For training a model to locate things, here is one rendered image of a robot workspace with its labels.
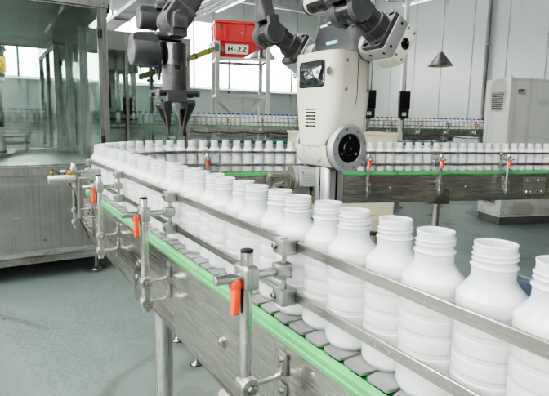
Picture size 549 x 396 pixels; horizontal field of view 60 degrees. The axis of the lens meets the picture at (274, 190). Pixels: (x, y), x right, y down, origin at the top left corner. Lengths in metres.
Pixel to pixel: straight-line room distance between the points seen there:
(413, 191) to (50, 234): 2.76
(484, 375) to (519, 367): 0.04
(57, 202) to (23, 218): 0.26
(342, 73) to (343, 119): 0.14
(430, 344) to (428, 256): 0.08
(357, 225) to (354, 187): 2.17
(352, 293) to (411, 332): 0.10
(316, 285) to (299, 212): 0.10
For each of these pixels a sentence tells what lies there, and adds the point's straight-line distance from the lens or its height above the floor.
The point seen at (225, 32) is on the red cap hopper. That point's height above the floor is 2.62.
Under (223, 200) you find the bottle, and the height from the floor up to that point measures 1.13.
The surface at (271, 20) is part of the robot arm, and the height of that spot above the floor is 1.62.
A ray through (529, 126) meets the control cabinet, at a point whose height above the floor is 1.28.
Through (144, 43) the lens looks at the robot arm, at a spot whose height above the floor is 1.43.
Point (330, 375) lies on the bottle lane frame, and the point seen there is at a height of 0.99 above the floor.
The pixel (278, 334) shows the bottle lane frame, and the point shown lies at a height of 0.99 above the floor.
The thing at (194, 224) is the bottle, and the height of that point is 1.06.
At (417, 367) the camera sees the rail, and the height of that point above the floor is 1.04.
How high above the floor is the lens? 1.27
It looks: 8 degrees down
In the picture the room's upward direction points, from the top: 1 degrees clockwise
